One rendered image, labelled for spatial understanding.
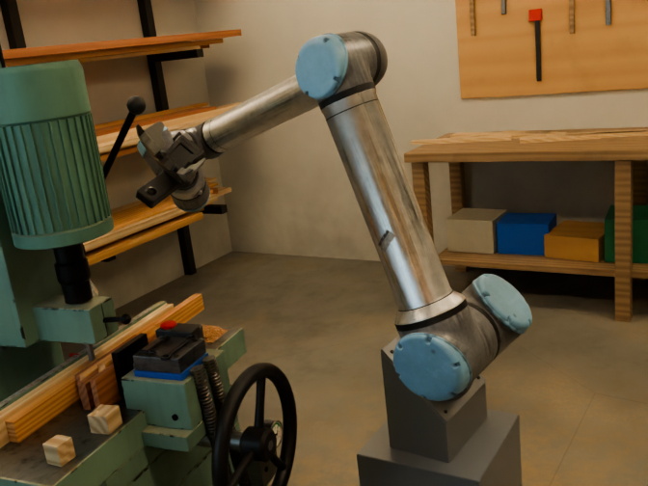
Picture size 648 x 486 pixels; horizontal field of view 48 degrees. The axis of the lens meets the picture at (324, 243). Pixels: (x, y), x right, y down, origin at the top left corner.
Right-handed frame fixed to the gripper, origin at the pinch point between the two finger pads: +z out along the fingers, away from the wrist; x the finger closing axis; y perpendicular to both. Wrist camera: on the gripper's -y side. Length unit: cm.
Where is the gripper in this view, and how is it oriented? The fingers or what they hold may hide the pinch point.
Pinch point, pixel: (161, 149)
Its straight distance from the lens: 150.4
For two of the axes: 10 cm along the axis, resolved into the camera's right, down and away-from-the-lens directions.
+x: 7.7, 6.3, -1.2
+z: 0.5, -2.4, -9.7
